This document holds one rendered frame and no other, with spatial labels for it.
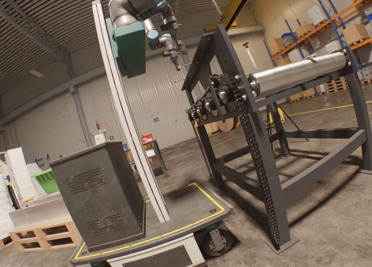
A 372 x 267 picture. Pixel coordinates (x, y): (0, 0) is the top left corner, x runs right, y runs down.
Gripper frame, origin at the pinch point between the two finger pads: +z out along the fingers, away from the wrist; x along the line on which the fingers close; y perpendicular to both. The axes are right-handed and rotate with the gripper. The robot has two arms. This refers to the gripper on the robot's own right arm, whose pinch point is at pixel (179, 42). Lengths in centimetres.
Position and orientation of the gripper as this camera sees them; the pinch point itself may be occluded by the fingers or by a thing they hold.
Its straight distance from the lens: 134.7
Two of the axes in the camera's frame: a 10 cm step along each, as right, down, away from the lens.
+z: 3.4, 9.4, 0.0
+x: -1.1, 0.4, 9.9
